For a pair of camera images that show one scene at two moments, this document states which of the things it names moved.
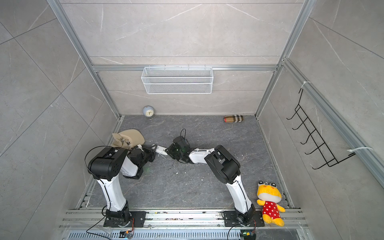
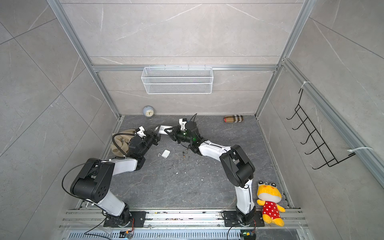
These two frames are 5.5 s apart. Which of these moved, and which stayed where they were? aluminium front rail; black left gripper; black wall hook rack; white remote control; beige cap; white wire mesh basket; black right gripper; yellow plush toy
Moved: black left gripper; black right gripper; white remote control
Stayed: aluminium front rail; beige cap; black wall hook rack; yellow plush toy; white wire mesh basket
